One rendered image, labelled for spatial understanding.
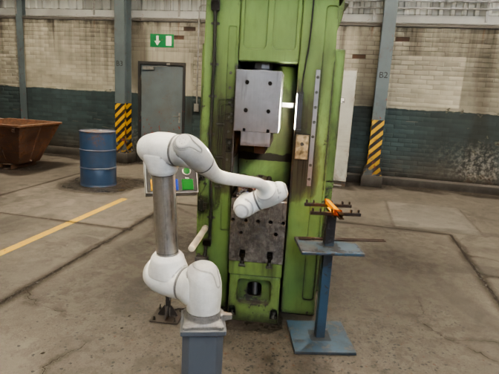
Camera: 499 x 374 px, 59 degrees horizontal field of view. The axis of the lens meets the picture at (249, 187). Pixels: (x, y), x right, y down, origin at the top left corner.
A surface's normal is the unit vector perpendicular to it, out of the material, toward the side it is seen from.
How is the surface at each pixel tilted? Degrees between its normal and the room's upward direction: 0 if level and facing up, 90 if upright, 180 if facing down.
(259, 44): 90
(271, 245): 90
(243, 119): 90
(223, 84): 90
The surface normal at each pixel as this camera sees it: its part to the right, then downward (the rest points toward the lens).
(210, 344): 0.12, 0.22
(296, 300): -0.11, 0.20
